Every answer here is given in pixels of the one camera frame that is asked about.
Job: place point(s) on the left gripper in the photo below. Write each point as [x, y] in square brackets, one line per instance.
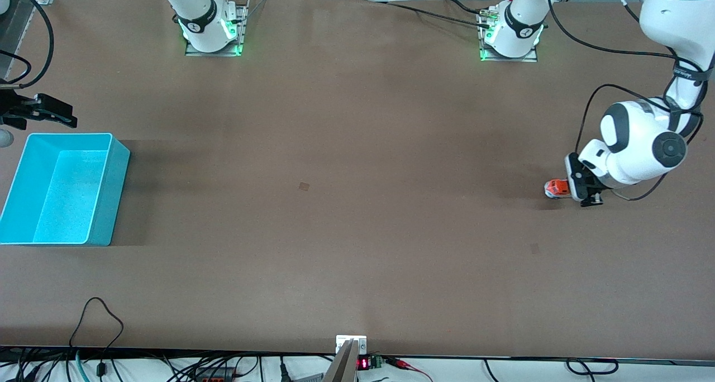
[591, 198]

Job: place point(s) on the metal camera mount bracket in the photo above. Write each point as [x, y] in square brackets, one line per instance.
[351, 345]

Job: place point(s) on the orange toy bus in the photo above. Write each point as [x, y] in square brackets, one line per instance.
[557, 188]

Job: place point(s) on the red digit display module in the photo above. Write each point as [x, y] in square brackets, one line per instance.
[364, 363]

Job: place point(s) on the black power strip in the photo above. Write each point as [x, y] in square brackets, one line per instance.
[215, 373]

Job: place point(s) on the turquoise blue plastic box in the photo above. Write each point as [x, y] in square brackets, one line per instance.
[67, 192]

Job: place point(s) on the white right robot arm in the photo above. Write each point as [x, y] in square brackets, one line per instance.
[204, 33]

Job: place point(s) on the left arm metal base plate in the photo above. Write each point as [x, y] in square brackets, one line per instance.
[533, 55]

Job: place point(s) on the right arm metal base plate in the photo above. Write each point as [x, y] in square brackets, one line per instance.
[241, 24]

